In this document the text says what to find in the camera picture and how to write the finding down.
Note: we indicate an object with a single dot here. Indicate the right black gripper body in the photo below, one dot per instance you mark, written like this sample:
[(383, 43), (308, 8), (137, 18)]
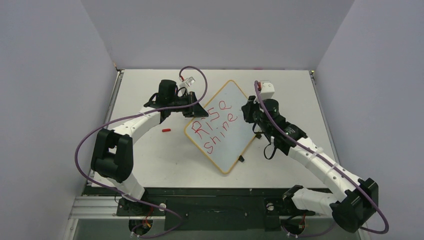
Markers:
[(251, 111)]

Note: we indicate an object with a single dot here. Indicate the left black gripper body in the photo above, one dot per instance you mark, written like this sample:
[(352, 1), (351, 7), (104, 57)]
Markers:
[(187, 100)]

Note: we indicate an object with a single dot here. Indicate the yellow framed whiteboard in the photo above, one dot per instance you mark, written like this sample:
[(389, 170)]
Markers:
[(224, 135)]

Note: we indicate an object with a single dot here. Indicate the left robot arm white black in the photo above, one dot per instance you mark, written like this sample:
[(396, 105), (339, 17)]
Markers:
[(113, 155)]

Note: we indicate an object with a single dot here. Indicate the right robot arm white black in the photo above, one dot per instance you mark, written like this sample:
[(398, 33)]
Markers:
[(351, 200)]

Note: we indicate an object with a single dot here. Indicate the lower black whiteboard clip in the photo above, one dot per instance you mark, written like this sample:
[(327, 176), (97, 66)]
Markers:
[(241, 159)]

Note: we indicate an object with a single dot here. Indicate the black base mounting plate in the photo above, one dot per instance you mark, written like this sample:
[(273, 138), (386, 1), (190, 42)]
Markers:
[(207, 209)]

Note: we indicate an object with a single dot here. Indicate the front aluminium extrusion bar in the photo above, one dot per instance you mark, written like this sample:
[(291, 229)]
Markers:
[(94, 207)]

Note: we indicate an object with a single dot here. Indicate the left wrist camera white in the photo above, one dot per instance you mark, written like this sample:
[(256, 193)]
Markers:
[(187, 82)]

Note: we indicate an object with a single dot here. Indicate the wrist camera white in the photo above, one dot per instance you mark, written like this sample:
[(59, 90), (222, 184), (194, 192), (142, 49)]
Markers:
[(187, 82), (266, 89)]

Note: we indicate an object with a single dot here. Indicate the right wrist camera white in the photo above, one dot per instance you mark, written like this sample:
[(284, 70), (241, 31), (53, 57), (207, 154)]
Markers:
[(266, 89)]

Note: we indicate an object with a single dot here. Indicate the right aluminium rail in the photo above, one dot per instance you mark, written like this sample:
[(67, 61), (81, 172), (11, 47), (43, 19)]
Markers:
[(331, 140)]

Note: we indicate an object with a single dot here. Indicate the aluminium rail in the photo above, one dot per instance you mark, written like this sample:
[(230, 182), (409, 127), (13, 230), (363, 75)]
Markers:
[(331, 140), (108, 115)]

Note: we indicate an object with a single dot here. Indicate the left aluminium rail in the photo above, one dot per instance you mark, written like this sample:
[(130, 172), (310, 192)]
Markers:
[(108, 115)]

